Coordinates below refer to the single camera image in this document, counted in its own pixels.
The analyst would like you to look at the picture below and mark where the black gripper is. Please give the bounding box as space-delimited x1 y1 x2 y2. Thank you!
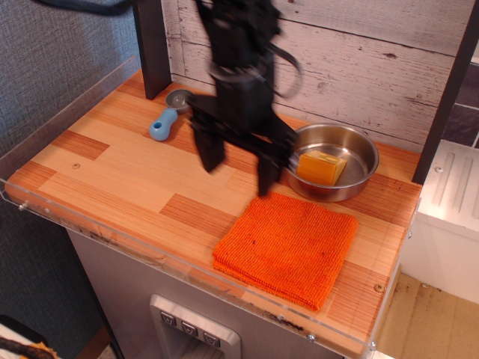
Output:
187 78 296 197

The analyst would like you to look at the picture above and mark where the grey cabinet with dispenser panel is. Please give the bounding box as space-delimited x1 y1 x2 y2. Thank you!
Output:
68 230 339 358

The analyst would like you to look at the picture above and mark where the dark upright post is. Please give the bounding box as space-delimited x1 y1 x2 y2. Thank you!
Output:
412 1 478 185
132 0 171 99

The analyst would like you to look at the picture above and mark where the dark right upright post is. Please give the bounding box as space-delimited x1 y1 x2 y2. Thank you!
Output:
412 1 478 185

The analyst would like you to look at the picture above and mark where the yellow object bottom left corner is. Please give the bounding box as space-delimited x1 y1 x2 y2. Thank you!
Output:
1 338 58 359

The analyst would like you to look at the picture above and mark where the yellow cheese wedge block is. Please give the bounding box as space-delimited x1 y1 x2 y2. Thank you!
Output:
296 150 347 186

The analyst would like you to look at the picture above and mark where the orange knitted cloth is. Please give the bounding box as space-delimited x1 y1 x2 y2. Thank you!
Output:
213 193 359 311

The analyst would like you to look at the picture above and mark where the blue handled grey scoop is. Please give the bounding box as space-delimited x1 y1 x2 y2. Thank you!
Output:
149 89 192 141

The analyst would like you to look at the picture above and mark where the steel pan with wire handle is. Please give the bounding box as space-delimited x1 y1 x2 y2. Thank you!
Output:
287 123 379 202

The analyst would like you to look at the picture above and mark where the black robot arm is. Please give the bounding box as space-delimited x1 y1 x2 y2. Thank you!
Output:
187 1 301 197

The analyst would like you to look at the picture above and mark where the dark left upright post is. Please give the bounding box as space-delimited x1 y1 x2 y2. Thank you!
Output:
132 0 171 99

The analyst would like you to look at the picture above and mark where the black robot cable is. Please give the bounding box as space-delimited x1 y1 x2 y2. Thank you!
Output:
31 0 134 16

